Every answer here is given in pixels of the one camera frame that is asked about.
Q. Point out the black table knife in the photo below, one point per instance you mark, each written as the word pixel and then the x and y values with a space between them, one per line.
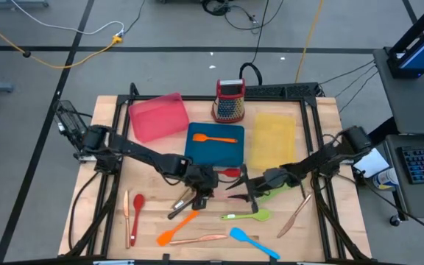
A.
pixel 177 213

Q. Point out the black perforated metal box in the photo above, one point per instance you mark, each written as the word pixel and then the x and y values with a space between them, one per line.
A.
pixel 289 91

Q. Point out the black aluminium table frame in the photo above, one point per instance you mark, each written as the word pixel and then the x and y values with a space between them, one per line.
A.
pixel 197 98

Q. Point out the yellow translucent plastic bin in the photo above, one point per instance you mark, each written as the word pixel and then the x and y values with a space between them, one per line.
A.
pixel 272 140

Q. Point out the blue plastic bin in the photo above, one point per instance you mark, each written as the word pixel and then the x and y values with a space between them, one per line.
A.
pixel 215 154

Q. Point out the pink translucent plastic bin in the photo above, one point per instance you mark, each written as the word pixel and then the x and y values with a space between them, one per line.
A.
pixel 158 117

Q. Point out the green silicone spoon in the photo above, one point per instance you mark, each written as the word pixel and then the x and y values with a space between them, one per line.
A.
pixel 261 215

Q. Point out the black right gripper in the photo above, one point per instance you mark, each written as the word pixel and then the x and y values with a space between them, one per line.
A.
pixel 263 186

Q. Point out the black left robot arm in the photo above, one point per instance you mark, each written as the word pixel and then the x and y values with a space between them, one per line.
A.
pixel 142 154

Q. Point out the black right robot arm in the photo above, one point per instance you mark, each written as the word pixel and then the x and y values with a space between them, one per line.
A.
pixel 326 158

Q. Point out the green silicone spatula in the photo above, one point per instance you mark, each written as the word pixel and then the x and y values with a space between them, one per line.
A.
pixel 274 193

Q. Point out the white labelled bottle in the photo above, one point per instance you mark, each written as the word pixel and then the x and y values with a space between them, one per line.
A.
pixel 385 179

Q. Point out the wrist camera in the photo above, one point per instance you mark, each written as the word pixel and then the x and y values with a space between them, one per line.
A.
pixel 264 186
pixel 204 181

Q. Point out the red silicone spoon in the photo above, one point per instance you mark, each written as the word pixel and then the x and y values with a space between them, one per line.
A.
pixel 138 202

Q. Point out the red silicone spatula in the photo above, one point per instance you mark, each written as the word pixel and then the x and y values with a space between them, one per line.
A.
pixel 232 172

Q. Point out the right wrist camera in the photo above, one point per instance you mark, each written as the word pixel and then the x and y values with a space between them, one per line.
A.
pixel 264 186

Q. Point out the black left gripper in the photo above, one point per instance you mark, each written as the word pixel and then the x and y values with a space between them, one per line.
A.
pixel 202 180

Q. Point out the blue silicone spatula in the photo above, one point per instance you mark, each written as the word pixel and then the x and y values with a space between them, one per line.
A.
pixel 238 234

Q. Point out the black mesh controller box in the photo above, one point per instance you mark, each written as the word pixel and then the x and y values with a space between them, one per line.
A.
pixel 70 121

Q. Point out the black round floor plug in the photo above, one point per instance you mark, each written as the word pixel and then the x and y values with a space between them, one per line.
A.
pixel 26 54

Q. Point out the pink silicone spatula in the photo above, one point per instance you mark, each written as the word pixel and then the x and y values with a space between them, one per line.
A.
pixel 221 196

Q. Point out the orange silicone spatula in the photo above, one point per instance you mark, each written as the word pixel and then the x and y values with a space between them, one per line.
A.
pixel 198 137
pixel 164 239

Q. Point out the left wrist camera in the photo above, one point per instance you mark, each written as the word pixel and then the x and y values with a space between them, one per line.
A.
pixel 204 181

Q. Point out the black caster wheel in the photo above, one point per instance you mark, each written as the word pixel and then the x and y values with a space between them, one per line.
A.
pixel 395 221

